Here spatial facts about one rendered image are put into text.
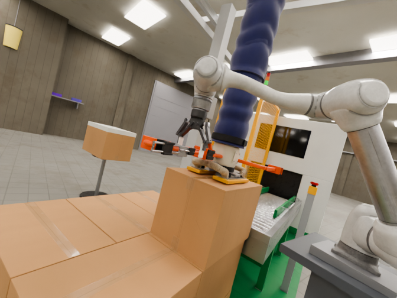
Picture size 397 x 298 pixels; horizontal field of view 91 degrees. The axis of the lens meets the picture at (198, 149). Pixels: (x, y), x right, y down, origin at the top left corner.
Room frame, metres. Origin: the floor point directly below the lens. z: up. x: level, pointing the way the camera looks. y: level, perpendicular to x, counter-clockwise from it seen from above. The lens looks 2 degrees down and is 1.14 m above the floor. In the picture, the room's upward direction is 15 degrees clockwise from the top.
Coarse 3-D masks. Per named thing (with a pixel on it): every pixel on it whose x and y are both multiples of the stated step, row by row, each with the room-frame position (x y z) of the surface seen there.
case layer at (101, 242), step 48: (144, 192) 1.82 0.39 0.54; (0, 240) 0.78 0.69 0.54; (48, 240) 0.85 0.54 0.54; (96, 240) 0.93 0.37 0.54; (144, 240) 1.04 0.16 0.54; (0, 288) 0.66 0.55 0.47; (48, 288) 0.62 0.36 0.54; (96, 288) 0.67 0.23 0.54; (144, 288) 0.72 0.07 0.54; (192, 288) 0.85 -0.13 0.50
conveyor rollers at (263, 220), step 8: (264, 200) 2.83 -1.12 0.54; (272, 200) 2.95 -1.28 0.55; (280, 200) 3.13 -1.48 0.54; (256, 208) 2.27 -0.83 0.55; (264, 208) 2.39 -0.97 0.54; (272, 208) 2.51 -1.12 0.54; (288, 208) 2.73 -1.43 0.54; (256, 216) 1.99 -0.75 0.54; (264, 216) 2.04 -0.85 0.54; (272, 216) 2.09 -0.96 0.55; (280, 216) 2.20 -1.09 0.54; (256, 224) 1.73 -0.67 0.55; (264, 224) 1.78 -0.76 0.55; (272, 224) 1.84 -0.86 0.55
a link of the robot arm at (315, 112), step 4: (324, 92) 0.86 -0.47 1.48; (316, 96) 0.88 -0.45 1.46; (320, 96) 0.86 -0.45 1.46; (316, 100) 0.87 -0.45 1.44; (320, 100) 0.85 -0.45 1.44; (316, 104) 0.87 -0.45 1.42; (320, 104) 0.84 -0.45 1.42; (312, 108) 0.88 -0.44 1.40; (316, 108) 0.87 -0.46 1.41; (320, 108) 0.85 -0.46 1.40; (308, 112) 0.89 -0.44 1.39; (312, 112) 0.89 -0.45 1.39; (316, 112) 0.87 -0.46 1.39; (320, 112) 0.85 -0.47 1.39; (308, 116) 0.93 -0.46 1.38; (312, 116) 0.91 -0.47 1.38; (316, 116) 0.89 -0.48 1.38; (320, 116) 0.87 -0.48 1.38; (324, 116) 0.85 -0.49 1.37; (328, 120) 0.91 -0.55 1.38; (332, 120) 0.87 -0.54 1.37
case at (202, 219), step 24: (168, 168) 1.13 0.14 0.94; (168, 192) 1.10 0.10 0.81; (192, 192) 1.02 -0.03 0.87; (216, 192) 0.94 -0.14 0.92; (240, 192) 1.08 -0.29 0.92; (168, 216) 1.08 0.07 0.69; (192, 216) 1.00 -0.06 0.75; (216, 216) 0.92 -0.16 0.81; (240, 216) 1.17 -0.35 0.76; (168, 240) 1.06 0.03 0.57; (192, 240) 0.97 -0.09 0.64; (216, 240) 0.95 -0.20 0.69; (240, 240) 1.27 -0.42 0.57
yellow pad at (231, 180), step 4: (216, 176) 1.09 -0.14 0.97; (220, 176) 1.10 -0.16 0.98; (232, 176) 1.23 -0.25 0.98; (220, 180) 1.07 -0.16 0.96; (224, 180) 1.06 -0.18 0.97; (228, 180) 1.06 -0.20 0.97; (232, 180) 1.10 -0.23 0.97; (236, 180) 1.15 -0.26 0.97; (240, 180) 1.20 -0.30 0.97; (244, 180) 1.25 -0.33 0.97; (248, 180) 1.32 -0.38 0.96
